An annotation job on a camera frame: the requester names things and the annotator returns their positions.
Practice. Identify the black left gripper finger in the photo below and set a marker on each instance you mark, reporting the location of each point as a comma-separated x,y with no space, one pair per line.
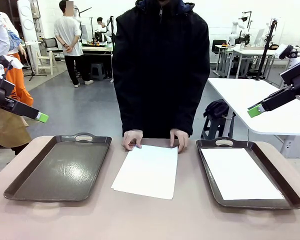
27,115
27,108

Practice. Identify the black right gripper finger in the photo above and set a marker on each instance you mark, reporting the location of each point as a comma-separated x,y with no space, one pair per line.
277,93
277,102

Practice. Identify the white A4 paper sheet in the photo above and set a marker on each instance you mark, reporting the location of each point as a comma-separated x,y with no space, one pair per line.
147,170
240,172

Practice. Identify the person's left forearm black sleeve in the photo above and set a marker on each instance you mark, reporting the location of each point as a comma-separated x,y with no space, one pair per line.
190,110

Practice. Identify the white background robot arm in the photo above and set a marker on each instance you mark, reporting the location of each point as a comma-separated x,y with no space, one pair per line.
236,27
267,28

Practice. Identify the person's right forearm black sleeve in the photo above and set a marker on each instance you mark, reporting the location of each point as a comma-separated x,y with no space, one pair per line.
127,110

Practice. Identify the person's left hand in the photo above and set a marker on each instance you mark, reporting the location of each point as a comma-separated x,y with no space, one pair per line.
182,140

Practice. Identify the person's right hand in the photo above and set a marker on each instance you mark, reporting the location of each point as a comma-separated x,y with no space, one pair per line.
132,138

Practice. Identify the mannequin with orange trousers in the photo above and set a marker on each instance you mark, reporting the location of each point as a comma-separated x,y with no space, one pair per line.
20,85

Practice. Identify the black floor stand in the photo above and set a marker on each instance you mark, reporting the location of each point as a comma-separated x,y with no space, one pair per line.
32,73

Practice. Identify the large white table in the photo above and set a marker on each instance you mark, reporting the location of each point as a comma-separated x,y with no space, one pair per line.
240,95

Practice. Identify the black tripod stand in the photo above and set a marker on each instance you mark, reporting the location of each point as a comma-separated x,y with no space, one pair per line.
266,50

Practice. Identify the white background desk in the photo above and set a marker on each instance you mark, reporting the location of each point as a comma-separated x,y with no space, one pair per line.
252,53

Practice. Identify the black bag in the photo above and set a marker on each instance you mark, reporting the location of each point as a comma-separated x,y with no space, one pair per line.
216,107

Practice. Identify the dark step stool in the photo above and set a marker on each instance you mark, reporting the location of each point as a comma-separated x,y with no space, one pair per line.
215,127

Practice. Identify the brown plastic tray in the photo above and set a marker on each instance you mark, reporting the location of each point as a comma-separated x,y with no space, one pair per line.
207,160
65,172

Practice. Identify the black mesh office chair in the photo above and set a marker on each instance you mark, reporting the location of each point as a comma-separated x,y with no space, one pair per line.
50,43

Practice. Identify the white tower air conditioner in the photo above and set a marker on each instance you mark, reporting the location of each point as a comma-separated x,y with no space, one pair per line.
27,22

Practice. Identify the grey plastic stool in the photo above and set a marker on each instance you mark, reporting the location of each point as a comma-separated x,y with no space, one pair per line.
98,71

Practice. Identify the man in white t-shirt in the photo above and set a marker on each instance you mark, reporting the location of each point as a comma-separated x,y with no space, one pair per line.
67,32

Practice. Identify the wooden top work table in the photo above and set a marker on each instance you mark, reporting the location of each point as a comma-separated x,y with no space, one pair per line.
97,48

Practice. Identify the seated person in background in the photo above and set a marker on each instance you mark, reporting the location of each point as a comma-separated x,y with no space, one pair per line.
100,27

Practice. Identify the person in black jacket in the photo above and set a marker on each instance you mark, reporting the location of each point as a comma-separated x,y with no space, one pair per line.
160,62

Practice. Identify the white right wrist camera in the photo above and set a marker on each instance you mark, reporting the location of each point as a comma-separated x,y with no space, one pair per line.
282,51

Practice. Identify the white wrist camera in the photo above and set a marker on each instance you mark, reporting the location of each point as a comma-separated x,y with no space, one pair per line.
13,62
282,51

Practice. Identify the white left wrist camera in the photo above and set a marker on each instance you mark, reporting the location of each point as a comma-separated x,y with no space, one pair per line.
13,62

